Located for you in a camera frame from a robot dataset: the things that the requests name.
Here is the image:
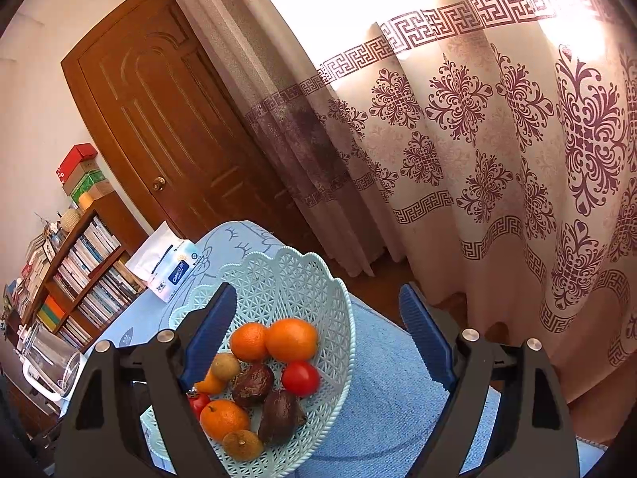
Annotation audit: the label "white tissue pack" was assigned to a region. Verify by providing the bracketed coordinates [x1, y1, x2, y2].
[125, 222, 201, 302]

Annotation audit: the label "brown wooden door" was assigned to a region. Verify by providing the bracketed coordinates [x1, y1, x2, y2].
[60, 0, 330, 260]

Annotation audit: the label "blue patterned tablecloth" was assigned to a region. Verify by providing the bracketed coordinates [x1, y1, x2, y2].
[59, 219, 609, 478]

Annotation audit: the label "red cherry tomato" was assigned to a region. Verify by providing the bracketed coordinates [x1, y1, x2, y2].
[187, 391, 211, 420]
[281, 361, 320, 397]

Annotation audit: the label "large orange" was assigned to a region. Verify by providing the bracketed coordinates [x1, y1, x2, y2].
[266, 318, 320, 364]

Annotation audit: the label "tan longan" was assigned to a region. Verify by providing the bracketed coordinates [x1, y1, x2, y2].
[221, 429, 264, 462]
[211, 353, 242, 382]

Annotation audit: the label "dark water chestnut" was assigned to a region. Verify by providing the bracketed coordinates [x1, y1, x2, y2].
[232, 362, 274, 408]
[258, 390, 307, 446]

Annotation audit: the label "mint lattice fruit basket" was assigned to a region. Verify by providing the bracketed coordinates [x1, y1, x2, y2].
[167, 247, 355, 477]

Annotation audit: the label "small orange tangerine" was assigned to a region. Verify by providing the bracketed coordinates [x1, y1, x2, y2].
[200, 399, 250, 443]

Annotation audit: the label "glass kettle white handle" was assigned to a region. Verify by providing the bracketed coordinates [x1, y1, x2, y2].
[21, 323, 86, 402]

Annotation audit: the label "wooden bookshelf with books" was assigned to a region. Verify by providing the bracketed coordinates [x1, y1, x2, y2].
[4, 193, 147, 352]

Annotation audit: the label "orange kumquat in basket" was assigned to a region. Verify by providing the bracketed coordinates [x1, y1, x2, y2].
[229, 323, 269, 362]

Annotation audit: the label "patterned beige curtain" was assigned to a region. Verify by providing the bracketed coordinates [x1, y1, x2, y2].
[178, 0, 636, 410]

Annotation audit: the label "stacked boxes on shelf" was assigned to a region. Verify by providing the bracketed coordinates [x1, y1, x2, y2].
[56, 143, 114, 210]

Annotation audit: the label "orange fruit at basket edge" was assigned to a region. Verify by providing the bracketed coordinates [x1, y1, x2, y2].
[193, 370, 227, 396]

